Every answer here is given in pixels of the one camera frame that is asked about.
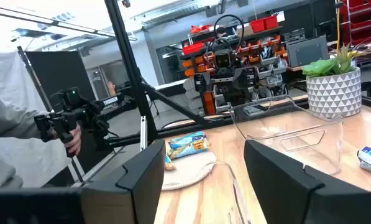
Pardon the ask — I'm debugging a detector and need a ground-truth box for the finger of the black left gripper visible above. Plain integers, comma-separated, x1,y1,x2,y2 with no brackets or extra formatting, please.
235,67,258,91
193,72,212,93

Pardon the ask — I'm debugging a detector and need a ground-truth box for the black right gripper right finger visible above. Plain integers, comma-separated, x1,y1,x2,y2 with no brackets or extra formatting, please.
243,139,371,224

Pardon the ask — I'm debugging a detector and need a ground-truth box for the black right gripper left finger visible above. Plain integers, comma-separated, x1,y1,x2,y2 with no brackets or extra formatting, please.
81,139,167,224

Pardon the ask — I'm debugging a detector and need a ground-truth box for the brown and blue granola bar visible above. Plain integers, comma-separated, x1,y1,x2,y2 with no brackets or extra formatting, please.
164,154,177,172

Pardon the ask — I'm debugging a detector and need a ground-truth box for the parts shelf with orange bins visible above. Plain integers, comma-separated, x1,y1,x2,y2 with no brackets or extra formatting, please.
179,26,290,116

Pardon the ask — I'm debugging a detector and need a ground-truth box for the clear plastic bin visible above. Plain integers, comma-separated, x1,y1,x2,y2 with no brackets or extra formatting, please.
214,160,254,224
230,95,345,175

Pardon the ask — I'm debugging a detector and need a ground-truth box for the red storage bin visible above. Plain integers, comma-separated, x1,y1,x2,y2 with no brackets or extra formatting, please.
249,18,266,34
263,14,280,31

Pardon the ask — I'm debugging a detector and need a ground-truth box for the round woven cream mat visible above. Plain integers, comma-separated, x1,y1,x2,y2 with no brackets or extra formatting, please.
161,151,218,191

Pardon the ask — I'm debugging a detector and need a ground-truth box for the grey metal box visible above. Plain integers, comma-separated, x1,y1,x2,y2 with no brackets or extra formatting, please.
286,34,329,68

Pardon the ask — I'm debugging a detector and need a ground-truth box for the green succulent plant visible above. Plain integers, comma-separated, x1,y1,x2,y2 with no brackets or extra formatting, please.
302,43,365,78

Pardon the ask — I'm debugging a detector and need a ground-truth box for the person's hand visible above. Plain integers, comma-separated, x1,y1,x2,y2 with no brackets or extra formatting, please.
53,123,83,156

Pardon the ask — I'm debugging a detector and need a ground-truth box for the white triangle-patterned plant pot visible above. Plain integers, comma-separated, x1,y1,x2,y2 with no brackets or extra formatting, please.
305,67,362,119

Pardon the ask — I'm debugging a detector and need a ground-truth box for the red bin rack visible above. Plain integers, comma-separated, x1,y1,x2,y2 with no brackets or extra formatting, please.
340,0,371,46

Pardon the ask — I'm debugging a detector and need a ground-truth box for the black backdrop panel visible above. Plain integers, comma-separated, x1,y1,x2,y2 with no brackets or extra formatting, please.
25,50,117,175

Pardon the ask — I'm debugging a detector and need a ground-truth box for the person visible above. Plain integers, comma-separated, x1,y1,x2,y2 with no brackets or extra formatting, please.
0,84,65,191

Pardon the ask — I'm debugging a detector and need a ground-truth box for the white cloth backdrop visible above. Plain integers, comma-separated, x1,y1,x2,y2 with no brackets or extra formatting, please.
0,49,80,189

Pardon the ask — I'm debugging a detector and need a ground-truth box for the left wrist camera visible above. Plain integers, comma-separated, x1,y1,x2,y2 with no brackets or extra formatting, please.
214,49,233,69

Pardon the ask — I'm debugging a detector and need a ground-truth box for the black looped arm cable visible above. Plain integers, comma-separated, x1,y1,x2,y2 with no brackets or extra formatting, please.
213,14,245,54

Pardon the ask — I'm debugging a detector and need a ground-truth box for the yellow cable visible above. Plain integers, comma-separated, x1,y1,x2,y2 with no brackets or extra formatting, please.
335,5,342,53

